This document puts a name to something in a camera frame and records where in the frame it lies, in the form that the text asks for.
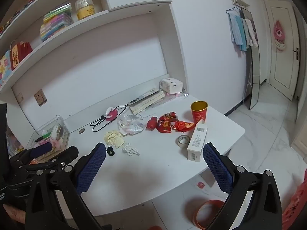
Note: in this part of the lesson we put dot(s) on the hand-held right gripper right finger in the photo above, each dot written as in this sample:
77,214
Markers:
218,170

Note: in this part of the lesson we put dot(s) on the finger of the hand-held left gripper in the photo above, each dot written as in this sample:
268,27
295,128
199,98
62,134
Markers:
66,154
39,149

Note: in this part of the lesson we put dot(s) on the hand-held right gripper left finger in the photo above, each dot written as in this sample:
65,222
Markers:
92,167

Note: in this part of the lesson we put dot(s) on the white carton box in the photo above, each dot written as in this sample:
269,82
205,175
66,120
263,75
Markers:
196,143

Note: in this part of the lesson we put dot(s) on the orange trash bin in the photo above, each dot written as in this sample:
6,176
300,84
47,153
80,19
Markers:
197,213

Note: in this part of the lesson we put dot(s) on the red paper cup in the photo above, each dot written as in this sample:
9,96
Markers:
200,115

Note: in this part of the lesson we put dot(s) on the green marker pen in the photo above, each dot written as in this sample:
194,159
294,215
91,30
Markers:
45,136

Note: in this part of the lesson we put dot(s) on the small white box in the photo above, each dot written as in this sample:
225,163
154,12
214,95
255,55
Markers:
56,133

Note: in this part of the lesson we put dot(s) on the small black item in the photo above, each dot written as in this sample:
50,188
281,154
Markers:
110,150

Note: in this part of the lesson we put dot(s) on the clear acrylic organizer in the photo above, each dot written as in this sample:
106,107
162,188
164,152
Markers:
60,124

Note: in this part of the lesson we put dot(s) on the crumpled yellow paper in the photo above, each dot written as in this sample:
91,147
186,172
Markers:
115,139

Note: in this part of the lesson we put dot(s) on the clear tape roll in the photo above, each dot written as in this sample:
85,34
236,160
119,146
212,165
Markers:
179,142

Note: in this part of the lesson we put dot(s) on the brown socket cover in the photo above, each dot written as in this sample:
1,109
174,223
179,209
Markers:
40,97

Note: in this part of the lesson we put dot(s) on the crumpled clear plastic bag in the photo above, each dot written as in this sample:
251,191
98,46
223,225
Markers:
130,127

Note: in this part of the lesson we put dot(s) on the red orange crumpled wrapper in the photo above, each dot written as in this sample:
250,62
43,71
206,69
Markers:
184,125

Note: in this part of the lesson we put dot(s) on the pink white charger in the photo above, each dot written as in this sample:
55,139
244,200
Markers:
111,113

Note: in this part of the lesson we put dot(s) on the large red snack wrapper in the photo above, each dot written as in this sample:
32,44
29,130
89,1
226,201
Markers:
165,124

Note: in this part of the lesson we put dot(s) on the small red packet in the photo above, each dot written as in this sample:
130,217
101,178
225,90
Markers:
151,123

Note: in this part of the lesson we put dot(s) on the flat clear plastic bag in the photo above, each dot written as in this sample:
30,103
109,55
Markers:
178,96

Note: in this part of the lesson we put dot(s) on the pink printed cloth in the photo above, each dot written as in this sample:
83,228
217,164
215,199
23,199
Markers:
296,203

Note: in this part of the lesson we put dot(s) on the stack of books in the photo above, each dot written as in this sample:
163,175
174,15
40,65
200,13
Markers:
146,101

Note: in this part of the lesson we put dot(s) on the colourful printed box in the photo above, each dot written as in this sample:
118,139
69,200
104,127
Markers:
4,68

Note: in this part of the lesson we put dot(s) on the white tissue box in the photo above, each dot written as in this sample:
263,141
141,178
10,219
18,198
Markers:
171,85

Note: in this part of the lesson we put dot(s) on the red gift bag yellow label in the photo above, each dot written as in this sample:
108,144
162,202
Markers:
20,52

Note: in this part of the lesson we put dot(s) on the black framed standing mirror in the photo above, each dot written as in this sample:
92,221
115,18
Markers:
255,76

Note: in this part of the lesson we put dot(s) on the white door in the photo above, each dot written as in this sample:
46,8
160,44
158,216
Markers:
280,71

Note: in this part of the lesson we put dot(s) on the stack of colourful plastic boxes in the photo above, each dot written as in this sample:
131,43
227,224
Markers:
57,21

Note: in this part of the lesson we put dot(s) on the row of colourful small items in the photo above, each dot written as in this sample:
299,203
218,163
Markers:
14,13

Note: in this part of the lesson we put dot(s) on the hanging light clothes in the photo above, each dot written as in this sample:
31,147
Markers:
238,32

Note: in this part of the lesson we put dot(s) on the yellow plastic jar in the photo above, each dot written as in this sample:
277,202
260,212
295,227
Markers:
84,8

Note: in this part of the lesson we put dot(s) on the pink door decoration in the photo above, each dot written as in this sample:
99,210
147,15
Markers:
279,34

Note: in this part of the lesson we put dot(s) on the white wall socket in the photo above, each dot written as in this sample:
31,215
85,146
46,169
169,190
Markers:
21,98

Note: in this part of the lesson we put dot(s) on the white wall hook rack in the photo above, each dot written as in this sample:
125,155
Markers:
238,1

